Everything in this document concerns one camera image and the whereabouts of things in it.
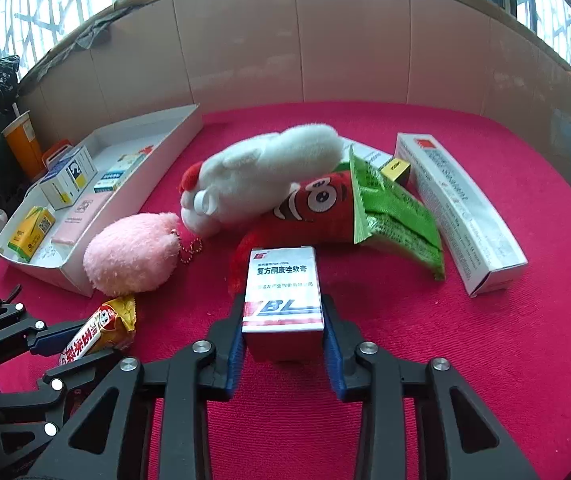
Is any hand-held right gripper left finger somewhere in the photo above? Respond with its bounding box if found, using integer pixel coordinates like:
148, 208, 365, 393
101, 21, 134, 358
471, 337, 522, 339
30, 294, 246, 480

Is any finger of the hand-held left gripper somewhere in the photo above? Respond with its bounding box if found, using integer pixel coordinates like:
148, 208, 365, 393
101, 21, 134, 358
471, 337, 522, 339
0, 349, 116, 441
0, 285, 86, 358

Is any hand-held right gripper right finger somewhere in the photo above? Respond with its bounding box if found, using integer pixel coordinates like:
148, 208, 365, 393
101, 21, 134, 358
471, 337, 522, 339
321, 294, 541, 480

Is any yellow and red snack bar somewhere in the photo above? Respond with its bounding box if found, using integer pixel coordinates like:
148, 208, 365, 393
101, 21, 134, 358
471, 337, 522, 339
58, 295, 137, 366

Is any red and white medicine box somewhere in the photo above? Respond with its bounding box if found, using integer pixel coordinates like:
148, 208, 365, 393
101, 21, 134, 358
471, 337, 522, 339
241, 246, 326, 361

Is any pink tissue pack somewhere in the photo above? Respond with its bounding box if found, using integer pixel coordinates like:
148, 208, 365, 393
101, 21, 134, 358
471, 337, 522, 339
50, 194, 111, 247

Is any blue and white carton box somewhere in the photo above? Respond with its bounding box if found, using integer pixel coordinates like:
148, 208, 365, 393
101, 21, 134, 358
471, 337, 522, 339
39, 146, 98, 211

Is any blue-banded white medicine box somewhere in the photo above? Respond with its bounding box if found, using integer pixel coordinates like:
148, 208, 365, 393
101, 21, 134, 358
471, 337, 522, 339
94, 145, 157, 195

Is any white plush chicken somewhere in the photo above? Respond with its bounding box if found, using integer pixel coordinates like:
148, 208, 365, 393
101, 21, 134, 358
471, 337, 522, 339
179, 122, 345, 237

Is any long white box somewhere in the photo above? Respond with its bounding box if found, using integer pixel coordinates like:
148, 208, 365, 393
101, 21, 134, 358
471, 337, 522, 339
394, 132, 529, 297

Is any white cardboard tray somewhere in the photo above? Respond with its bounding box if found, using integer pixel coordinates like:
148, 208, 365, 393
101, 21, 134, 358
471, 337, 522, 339
0, 104, 203, 297

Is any red plush toy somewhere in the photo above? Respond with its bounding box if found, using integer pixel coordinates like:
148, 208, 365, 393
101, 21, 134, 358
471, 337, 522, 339
226, 170, 366, 297

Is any green foil packet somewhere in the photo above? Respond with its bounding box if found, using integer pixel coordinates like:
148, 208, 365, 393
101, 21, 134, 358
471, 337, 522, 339
348, 144, 446, 281

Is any white and orange power bank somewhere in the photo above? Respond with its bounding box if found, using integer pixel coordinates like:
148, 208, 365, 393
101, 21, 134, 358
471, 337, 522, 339
42, 141, 73, 168

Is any orange cup with straw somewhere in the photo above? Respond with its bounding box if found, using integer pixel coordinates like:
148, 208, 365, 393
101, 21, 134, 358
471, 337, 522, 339
2, 102, 46, 181

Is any small yellow box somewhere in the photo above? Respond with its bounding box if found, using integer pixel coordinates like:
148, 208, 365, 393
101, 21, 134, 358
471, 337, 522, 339
379, 157, 412, 186

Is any white flat box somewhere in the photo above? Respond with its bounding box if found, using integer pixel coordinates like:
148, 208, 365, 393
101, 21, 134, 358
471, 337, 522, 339
338, 136, 391, 168

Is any grey cloth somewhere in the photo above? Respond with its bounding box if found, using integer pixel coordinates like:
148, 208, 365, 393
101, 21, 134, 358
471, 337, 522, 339
72, 10, 126, 48

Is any window with metal grille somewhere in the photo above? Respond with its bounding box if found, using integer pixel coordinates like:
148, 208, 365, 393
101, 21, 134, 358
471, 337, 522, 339
0, 0, 571, 106

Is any pink plush keychain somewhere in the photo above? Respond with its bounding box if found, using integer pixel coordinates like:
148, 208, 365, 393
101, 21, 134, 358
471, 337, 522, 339
82, 211, 204, 297

